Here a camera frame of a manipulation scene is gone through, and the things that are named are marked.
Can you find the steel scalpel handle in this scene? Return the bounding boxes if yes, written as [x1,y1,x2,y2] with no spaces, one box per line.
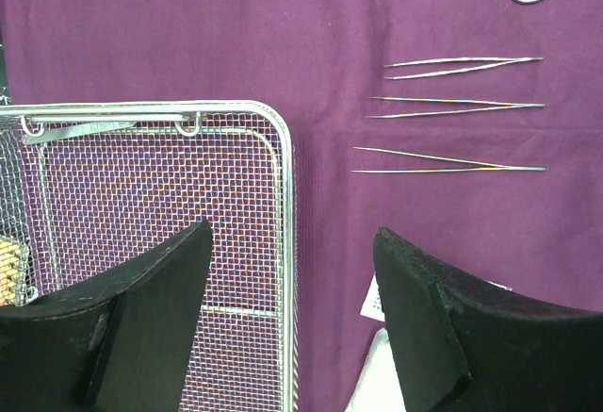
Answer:
[22,122,137,145]

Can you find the ribbed grip steel tweezers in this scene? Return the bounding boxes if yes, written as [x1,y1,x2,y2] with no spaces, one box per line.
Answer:
[383,57,545,81]

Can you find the curved tip steel tweezers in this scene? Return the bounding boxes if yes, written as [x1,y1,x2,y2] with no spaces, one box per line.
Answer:
[368,96,547,120]

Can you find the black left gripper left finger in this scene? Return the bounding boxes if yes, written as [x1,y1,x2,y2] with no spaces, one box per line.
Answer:
[1,221,213,411]

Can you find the straight steel tweezers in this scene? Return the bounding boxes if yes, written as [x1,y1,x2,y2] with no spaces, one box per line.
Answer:
[352,146,548,174]

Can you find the orange circuit board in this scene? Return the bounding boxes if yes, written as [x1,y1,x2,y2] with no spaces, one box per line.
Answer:
[0,235,30,306]

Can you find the metal mesh instrument tray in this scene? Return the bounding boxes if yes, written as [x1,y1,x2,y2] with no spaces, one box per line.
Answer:
[1,101,298,411]

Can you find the small white green packet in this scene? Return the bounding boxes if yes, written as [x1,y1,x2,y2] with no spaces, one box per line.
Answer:
[345,328,406,412]

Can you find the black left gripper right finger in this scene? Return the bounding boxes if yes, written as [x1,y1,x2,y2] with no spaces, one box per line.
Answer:
[373,227,602,411]

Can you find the small white blue packet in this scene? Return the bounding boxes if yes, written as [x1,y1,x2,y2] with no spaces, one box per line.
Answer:
[360,275,385,322]

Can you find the purple cloth drape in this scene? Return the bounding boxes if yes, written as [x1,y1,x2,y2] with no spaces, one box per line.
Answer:
[1,0,602,411]

